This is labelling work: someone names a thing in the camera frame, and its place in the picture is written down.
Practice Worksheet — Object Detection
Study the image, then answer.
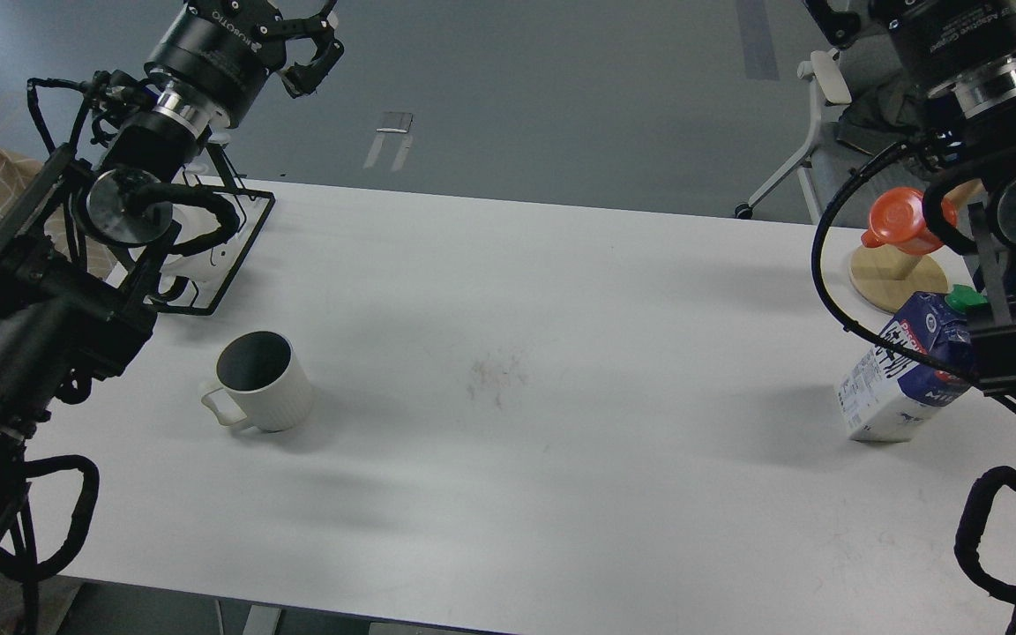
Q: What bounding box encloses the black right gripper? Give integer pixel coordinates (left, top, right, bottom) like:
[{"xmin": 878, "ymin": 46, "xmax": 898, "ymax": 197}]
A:
[{"xmin": 803, "ymin": 0, "xmax": 1016, "ymax": 96}]

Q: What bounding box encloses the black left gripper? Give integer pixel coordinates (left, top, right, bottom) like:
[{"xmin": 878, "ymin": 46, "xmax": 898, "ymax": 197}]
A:
[{"xmin": 145, "ymin": 1, "xmax": 344, "ymax": 129}]

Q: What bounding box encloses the white ribbed ceramic mug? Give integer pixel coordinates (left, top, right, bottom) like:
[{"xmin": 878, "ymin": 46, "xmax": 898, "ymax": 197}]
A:
[{"xmin": 200, "ymin": 331, "xmax": 316, "ymax": 433}]

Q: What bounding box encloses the blue white milk carton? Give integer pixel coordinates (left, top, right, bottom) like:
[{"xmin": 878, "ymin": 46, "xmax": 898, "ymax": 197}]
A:
[{"xmin": 835, "ymin": 285, "xmax": 988, "ymax": 443}]

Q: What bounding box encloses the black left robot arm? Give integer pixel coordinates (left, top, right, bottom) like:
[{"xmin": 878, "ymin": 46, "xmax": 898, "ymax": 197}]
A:
[{"xmin": 0, "ymin": 1, "xmax": 344, "ymax": 634}]

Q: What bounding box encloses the grey office chair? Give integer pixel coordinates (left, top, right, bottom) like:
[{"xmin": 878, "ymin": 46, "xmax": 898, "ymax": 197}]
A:
[{"xmin": 733, "ymin": 19, "xmax": 903, "ymax": 224}]

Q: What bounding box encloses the dark cloth on chair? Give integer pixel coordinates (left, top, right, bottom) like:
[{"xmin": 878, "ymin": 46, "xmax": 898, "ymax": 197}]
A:
[{"xmin": 835, "ymin": 70, "xmax": 962, "ymax": 156}]

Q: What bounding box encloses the orange mug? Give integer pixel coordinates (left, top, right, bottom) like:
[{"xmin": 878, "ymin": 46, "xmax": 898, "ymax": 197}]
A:
[{"xmin": 860, "ymin": 186, "xmax": 944, "ymax": 256}]

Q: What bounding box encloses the white smiley face mug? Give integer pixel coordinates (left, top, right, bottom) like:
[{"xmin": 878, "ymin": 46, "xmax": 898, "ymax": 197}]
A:
[{"xmin": 158, "ymin": 204, "xmax": 242, "ymax": 306}]

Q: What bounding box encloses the wooden mug tree stand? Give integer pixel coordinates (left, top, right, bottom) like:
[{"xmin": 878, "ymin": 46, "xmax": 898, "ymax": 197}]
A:
[{"xmin": 849, "ymin": 179, "xmax": 985, "ymax": 314}]

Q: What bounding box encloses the black wire cup rack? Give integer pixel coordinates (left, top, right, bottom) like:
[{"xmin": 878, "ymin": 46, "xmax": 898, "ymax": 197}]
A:
[{"xmin": 146, "ymin": 132, "xmax": 277, "ymax": 315}]

